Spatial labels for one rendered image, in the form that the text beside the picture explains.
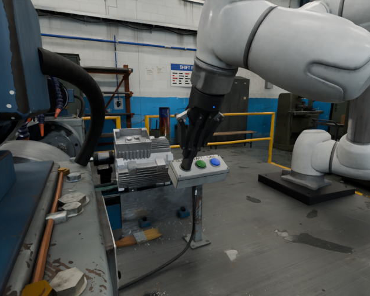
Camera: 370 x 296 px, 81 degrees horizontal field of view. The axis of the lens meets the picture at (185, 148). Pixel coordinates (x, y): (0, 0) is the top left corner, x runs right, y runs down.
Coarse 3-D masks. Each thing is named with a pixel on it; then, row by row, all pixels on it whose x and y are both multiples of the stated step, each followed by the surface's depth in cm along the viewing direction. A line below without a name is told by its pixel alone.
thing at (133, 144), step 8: (136, 128) 81; (144, 128) 82; (120, 136) 80; (128, 136) 81; (136, 136) 78; (144, 136) 82; (120, 144) 72; (128, 144) 72; (136, 144) 74; (144, 144) 75; (120, 152) 73; (128, 152) 74; (136, 152) 75; (144, 152) 76
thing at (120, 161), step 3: (168, 156) 79; (171, 156) 79; (117, 159) 73; (120, 159) 73; (168, 159) 79; (171, 159) 79; (117, 162) 73; (120, 162) 73; (117, 165) 73; (120, 165) 73; (165, 183) 86; (168, 183) 86; (117, 186) 80; (120, 189) 80; (123, 189) 80
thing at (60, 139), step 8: (48, 120) 95; (56, 120) 100; (32, 128) 84; (48, 128) 86; (56, 128) 88; (64, 128) 89; (72, 128) 102; (16, 136) 83; (32, 136) 84; (40, 136) 85; (48, 136) 86; (56, 136) 88; (64, 136) 89; (72, 136) 91; (56, 144) 88; (64, 144) 89; (72, 144) 91; (80, 144) 93; (72, 152) 91
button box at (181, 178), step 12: (204, 156) 67; (216, 156) 68; (180, 168) 60; (192, 168) 62; (204, 168) 63; (216, 168) 64; (228, 168) 65; (180, 180) 59; (192, 180) 61; (204, 180) 64; (216, 180) 66
